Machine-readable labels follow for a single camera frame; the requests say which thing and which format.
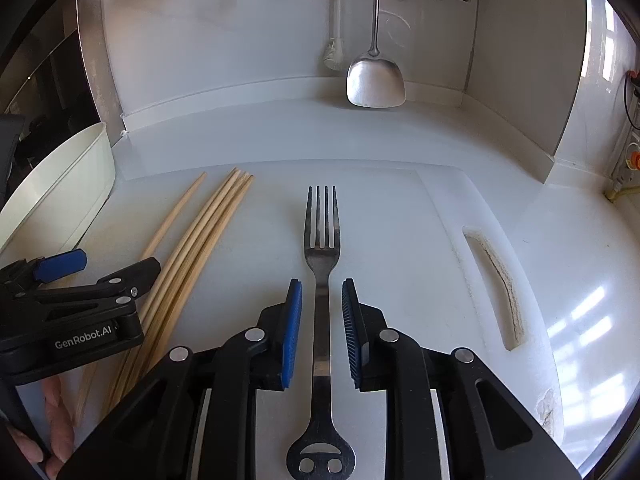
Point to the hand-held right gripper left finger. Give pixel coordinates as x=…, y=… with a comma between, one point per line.
x=292, y=335

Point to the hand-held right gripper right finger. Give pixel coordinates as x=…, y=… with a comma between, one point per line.
x=350, y=335

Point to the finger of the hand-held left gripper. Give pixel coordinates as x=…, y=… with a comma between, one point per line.
x=135, y=272
x=60, y=266

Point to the group of wooden chopsticks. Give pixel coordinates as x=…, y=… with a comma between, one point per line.
x=202, y=240

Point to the metal fork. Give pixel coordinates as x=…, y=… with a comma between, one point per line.
x=322, y=260

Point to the white round bowl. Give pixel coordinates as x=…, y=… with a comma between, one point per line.
x=65, y=185

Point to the person's left hand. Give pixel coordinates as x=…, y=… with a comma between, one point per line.
x=60, y=425

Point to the white cutting board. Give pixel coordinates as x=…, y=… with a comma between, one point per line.
x=400, y=260

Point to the black integrated stove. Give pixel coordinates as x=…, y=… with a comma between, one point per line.
x=50, y=85

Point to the steel spatula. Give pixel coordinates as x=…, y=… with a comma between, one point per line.
x=375, y=85

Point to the white dish brush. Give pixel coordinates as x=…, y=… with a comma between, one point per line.
x=334, y=57

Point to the wall gas valve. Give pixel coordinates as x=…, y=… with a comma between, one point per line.
x=635, y=160

